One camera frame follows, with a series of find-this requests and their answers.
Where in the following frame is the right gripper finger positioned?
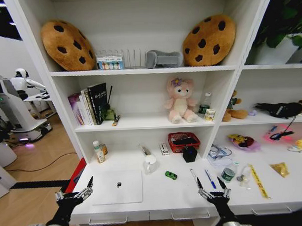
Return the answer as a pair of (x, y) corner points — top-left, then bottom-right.
(216, 175), (232, 198)
(196, 176), (213, 200)

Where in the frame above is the blue pen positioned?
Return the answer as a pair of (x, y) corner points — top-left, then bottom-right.
(205, 168), (217, 190)

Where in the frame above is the squat bottle green label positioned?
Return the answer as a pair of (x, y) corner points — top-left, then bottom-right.
(220, 162), (240, 184)

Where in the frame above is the white black pen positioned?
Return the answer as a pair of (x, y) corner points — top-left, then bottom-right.
(190, 168), (201, 186)

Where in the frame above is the red box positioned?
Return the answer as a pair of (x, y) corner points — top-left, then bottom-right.
(64, 157), (88, 194)

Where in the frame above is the clear bag with keys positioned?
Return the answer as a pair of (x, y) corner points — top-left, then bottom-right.
(235, 165), (254, 190)

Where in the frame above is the clear plastic bag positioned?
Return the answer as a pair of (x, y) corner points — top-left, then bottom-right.
(206, 144), (235, 168)

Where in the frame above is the white laptop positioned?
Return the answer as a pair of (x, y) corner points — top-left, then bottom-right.
(91, 169), (144, 206)

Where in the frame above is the black hexagonal speaker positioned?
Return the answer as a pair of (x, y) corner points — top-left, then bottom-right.
(182, 145), (199, 164)

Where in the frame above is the white cap drink bottle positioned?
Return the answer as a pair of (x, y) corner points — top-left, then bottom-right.
(92, 140), (107, 164)

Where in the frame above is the red mesh basket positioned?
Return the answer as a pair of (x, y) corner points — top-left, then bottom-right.
(167, 131), (201, 155)

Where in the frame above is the yellow plush on purple cushion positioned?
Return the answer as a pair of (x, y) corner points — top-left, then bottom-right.
(227, 132), (262, 153)

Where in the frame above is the black item in basket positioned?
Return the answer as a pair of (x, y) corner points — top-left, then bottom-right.
(172, 138), (196, 146)

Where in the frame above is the small white box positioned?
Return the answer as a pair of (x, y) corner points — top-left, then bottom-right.
(159, 142), (171, 156)

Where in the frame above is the gold foil pouch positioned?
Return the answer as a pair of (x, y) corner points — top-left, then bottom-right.
(269, 161), (291, 179)

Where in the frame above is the white mug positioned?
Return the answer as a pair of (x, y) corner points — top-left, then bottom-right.
(142, 155), (160, 175)

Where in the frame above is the white cabinet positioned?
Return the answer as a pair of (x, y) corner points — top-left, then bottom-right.
(0, 159), (18, 201)

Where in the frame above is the white round bin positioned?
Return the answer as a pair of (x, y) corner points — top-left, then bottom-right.
(0, 141), (18, 169)

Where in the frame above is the small yellow white carton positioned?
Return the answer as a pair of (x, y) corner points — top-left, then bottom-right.
(203, 108), (217, 122)

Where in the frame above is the pink pad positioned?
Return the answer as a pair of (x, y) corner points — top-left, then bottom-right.
(262, 122), (296, 142)

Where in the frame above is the green pen holder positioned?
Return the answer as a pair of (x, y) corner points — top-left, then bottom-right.
(103, 107), (117, 121)

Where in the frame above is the brown teddy bear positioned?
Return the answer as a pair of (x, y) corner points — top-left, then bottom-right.
(220, 89), (249, 123)

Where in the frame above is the purple pink box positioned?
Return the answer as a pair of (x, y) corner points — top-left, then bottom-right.
(67, 93), (85, 127)

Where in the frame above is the white book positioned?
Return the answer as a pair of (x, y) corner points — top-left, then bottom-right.
(78, 88), (95, 126)

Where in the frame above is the white shelf desk unit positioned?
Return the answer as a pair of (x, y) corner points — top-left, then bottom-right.
(3, 0), (302, 226)

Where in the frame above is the clear bottle green label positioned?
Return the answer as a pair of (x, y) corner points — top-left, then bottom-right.
(196, 92), (213, 118)

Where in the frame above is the black book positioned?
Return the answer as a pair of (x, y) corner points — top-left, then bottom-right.
(86, 82), (109, 126)

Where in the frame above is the white wheeled machine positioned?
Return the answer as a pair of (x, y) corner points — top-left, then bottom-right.
(0, 71), (54, 144)

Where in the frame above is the pink plush bunny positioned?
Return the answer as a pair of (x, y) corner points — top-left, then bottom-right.
(162, 76), (199, 124)

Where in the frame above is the white background desk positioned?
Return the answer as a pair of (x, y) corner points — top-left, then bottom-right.
(23, 89), (58, 121)

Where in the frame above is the black bag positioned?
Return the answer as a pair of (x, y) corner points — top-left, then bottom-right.
(254, 101), (302, 120)

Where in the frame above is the black pen in holder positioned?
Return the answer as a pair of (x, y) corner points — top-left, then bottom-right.
(107, 85), (114, 109)

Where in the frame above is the white humanoid robot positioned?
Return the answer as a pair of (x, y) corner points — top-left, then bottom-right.
(8, 67), (47, 102)

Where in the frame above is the box of coloured eggs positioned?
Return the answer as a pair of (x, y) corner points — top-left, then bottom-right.
(96, 51), (125, 71)

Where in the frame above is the brown cookie plush pillow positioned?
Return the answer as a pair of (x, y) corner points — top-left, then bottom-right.
(181, 13), (238, 68)
(40, 18), (98, 73)

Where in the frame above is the white plant pot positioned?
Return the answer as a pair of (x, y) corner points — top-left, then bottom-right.
(246, 35), (302, 66)

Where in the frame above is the green potted plant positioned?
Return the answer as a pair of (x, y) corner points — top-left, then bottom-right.
(250, 0), (302, 50)

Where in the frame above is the black floor cable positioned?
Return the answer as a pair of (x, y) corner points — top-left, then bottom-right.
(3, 151), (77, 172)

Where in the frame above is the blue cable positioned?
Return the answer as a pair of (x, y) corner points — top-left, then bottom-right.
(208, 143), (233, 160)

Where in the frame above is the silver wire rack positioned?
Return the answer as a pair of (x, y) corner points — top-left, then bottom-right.
(96, 48), (149, 71)

